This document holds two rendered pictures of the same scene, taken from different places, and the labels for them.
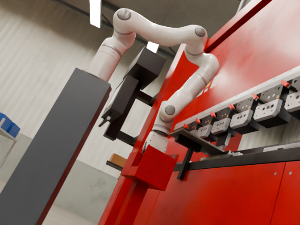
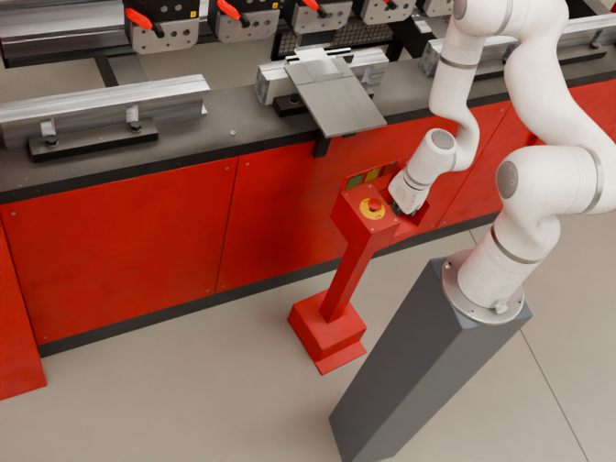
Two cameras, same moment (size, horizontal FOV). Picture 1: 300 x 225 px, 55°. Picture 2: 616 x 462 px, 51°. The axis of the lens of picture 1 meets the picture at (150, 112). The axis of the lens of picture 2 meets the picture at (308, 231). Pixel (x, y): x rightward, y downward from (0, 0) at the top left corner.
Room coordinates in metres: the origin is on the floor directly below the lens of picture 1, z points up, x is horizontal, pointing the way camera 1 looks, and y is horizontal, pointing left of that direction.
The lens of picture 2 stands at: (2.13, 0.88, 2.12)
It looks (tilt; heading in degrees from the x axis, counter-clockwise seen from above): 52 degrees down; 240
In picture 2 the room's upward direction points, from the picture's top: 19 degrees clockwise
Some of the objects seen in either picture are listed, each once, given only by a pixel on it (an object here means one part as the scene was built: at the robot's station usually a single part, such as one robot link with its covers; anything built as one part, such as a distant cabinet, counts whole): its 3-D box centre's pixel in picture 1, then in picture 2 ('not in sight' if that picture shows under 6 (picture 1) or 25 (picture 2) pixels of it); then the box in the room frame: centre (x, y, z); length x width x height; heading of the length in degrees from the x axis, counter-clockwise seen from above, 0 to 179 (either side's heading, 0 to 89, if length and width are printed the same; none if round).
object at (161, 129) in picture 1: (161, 131); (419, 173); (1.30, -0.09, 0.91); 0.09 x 0.08 x 0.03; 107
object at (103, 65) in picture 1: (102, 68); (499, 263); (1.34, 0.31, 1.09); 0.19 x 0.19 x 0.18
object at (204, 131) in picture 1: (210, 128); (244, 1); (1.75, -0.40, 1.20); 0.15 x 0.09 x 0.17; 11
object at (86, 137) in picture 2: not in sight; (94, 139); (2.11, -0.28, 0.89); 0.30 x 0.05 x 0.03; 11
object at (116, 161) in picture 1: (118, 162); not in sight; (3.83, 0.10, 1.05); 0.30 x 0.28 x 0.14; 2
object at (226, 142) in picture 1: (222, 141); (316, 34); (1.53, -0.44, 1.07); 0.10 x 0.02 x 0.10; 11
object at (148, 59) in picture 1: (130, 96); not in sight; (2.68, 0.25, 1.52); 0.51 x 0.25 x 0.85; 13
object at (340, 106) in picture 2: (195, 142); (334, 95); (1.50, -0.30, 1.00); 0.26 x 0.18 x 0.01; 101
